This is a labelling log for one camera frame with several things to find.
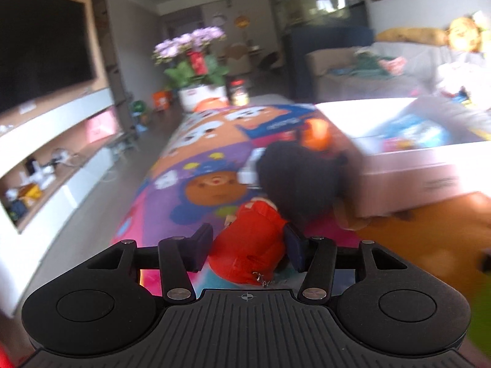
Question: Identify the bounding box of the yellow toy on shelf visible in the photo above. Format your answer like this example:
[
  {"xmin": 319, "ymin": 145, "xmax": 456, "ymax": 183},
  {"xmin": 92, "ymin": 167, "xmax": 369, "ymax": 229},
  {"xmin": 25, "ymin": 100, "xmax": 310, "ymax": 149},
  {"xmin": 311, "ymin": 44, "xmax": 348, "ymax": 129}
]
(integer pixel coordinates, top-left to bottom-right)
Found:
[{"xmin": 19, "ymin": 184, "xmax": 43, "ymax": 202}]

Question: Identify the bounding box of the pink patterned cloth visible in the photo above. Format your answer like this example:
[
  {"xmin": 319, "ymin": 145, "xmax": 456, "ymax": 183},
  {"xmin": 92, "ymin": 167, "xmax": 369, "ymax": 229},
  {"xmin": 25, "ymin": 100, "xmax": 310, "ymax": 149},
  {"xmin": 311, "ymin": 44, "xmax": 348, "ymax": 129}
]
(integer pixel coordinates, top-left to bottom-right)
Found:
[{"xmin": 380, "ymin": 56, "xmax": 407, "ymax": 76}]

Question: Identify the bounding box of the colourful printed cartoon mat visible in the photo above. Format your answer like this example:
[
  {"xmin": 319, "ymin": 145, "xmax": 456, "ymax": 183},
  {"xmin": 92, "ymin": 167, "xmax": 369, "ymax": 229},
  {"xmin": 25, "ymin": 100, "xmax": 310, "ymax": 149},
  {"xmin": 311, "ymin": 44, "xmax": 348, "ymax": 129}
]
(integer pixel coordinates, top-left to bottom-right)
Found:
[{"xmin": 111, "ymin": 102, "xmax": 491, "ymax": 315}]

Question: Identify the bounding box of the grey covered sofa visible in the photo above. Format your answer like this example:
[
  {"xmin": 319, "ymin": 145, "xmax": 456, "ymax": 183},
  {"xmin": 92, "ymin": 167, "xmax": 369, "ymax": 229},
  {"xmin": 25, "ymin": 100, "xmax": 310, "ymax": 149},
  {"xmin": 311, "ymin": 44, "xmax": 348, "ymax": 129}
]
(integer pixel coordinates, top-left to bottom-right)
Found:
[{"xmin": 307, "ymin": 40, "xmax": 491, "ymax": 142}]

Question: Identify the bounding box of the red plush doll black hair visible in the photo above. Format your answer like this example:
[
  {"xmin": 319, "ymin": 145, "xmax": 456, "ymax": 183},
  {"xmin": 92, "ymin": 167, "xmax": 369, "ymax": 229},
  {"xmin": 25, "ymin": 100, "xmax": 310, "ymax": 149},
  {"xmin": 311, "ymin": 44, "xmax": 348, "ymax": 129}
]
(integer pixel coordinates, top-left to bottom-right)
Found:
[{"xmin": 209, "ymin": 118, "xmax": 369, "ymax": 288}]

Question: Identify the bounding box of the yellow cushion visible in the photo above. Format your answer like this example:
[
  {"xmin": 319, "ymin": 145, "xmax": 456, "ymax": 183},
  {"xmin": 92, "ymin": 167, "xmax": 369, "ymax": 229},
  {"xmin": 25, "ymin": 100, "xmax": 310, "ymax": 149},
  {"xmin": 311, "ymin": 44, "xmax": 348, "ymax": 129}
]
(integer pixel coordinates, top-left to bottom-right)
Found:
[{"xmin": 376, "ymin": 27, "xmax": 449, "ymax": 45}]

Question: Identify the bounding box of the orchid plant in white pot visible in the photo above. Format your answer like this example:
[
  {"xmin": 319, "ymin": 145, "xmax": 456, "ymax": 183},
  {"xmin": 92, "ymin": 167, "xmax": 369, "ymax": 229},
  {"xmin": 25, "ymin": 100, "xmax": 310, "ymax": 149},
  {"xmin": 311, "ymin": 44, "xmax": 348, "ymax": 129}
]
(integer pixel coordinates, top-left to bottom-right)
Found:
[{"xmin": 153, "ymin": 26, "xmax": 231, "ymax": 110}]

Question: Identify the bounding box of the pink paper bag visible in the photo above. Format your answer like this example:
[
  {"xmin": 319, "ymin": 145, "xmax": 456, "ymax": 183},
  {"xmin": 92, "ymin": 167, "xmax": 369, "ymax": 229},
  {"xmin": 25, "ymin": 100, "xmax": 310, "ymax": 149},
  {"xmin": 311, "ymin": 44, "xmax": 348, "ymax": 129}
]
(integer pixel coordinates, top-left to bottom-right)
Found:
[{"xmin": 86, "ymin": 109, "xmax": 118, "ymax": 142}]

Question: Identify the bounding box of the orange bucket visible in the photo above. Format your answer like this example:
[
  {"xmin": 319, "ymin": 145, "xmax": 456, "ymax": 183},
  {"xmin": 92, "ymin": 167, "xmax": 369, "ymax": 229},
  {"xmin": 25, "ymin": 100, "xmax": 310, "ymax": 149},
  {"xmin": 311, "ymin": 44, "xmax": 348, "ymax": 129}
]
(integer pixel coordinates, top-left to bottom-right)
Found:
[{"xmin": 153, "ymin": 90, "xmax": 172, "ymax": 110}]

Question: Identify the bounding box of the white television cabinet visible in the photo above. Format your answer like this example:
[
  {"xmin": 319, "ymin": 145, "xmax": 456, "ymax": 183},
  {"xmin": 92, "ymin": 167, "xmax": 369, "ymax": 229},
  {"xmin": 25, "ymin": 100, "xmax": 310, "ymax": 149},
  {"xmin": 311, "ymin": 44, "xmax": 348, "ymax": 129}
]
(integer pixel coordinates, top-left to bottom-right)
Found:
[{"xmin": 0, "ymin": 86, "xmax": 120, "ymax": 315}]

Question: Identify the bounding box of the white patterned cloth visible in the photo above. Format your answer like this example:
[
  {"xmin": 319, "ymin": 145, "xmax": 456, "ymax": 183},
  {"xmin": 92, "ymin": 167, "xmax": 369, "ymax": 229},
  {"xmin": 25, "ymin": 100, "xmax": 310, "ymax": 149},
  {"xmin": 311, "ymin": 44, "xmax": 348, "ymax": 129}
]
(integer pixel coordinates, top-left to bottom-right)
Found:
[{"xmin": 435, "ymin": 61, "xmax": 480, "ymax": 100}]

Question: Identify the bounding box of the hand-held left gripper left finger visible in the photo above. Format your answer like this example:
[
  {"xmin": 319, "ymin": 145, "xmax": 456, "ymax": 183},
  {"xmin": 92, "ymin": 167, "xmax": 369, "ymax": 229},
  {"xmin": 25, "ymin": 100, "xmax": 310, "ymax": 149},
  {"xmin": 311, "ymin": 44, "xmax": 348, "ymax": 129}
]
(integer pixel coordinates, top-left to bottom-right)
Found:
[{"xmin": 87, "ymin": 223, "xmax": 214, "ymax": 303}]

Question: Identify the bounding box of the power strip with cables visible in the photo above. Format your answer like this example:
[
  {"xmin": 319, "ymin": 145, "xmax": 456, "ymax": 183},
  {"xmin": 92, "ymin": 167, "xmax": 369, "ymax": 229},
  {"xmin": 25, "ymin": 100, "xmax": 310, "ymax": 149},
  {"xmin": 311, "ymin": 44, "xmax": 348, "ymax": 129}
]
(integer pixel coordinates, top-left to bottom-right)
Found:
[{"xmin": 50, "ymin": 148, "xmax": 83, "ymax": 169}]

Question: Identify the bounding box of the black flat television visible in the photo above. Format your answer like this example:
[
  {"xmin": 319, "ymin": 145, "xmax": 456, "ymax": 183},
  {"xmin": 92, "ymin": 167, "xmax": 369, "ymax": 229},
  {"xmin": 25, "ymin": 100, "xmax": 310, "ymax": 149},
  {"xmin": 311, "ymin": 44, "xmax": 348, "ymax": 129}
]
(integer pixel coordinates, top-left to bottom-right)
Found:
[{"xmin": 0, "ymin": 0, "xmax": 96, "ymax": 113}]

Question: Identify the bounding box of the white storage box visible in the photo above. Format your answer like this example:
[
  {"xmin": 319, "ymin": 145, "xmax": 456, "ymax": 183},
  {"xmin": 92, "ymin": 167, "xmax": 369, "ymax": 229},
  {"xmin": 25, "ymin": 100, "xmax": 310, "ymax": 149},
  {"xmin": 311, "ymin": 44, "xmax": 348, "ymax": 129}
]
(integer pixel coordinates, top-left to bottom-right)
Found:
[{"xmin": 315, "ymin": 96, "xmax": 491, "ymax": 219}]

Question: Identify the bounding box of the clear jar with red lid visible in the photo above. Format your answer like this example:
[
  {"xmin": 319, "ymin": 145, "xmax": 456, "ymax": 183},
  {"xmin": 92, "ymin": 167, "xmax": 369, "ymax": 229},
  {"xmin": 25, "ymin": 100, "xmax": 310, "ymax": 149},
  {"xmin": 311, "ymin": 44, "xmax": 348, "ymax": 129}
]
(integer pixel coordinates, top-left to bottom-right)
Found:
[{"xmin": 228, "ymin": 80, "xmax": 250, "ymax": 106}]

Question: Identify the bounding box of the yellow plush toy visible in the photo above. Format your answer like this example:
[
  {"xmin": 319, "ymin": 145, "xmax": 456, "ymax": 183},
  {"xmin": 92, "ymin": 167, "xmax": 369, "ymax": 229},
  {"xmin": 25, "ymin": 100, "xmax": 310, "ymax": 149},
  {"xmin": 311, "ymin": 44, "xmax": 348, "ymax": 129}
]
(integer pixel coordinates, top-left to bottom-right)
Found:
[{"xmin": 447, "ymin": 15, "xmax": 489, "ymax": 52}]

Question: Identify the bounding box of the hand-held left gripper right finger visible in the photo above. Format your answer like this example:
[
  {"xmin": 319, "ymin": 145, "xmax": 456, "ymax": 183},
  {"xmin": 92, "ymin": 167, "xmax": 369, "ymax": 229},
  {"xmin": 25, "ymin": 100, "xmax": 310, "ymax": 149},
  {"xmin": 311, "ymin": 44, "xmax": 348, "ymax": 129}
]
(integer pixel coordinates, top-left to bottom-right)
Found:
[{"xmin": 283, "ymin": 224, "xmax": 408, "ymax": 303}]

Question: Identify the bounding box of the green cloth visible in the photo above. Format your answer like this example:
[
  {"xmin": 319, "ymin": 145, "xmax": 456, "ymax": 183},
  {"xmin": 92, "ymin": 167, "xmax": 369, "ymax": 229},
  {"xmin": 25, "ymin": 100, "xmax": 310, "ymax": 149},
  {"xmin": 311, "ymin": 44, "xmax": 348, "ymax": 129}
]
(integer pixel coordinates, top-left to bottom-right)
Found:
[{"xmin": 355, "ymin": 52, "xmax": 388, "ymax": 74}]

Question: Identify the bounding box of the dark blue partition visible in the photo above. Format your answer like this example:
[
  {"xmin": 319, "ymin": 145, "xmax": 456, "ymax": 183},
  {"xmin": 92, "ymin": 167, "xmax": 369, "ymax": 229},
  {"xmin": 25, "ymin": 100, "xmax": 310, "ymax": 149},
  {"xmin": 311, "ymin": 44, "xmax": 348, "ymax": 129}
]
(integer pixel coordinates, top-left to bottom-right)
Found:
[{"xmin": 289, "ymin": 27, "xmax": 374, "ymax": 100}]

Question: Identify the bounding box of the beige dining chair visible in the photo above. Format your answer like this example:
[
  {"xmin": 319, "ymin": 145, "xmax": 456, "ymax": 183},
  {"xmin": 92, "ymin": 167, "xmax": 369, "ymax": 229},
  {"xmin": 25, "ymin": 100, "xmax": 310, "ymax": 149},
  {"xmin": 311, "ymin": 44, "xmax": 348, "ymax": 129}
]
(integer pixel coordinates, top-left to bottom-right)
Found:
[{"xmin": 226, "ymin": 44, "xmax": 252, "ymax": 74}]

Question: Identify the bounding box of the glass aquarium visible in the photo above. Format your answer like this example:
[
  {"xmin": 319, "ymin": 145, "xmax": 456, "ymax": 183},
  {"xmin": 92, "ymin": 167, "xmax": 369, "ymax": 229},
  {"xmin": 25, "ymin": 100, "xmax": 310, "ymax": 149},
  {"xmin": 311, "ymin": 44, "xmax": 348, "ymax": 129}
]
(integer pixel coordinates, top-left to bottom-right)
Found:
[{"xmin": 270, "ymin": 0, "xmax": 369, "ymax": 31}]

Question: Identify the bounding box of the blue wipes packet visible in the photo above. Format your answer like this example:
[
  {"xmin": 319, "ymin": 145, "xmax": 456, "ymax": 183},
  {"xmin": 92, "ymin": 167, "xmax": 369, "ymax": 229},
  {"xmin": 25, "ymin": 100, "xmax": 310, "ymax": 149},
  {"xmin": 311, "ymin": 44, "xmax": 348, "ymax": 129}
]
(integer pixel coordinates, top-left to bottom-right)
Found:
[{"xmin": 380, "ymin": 113, "xmax": 453, "ymax": 148}]

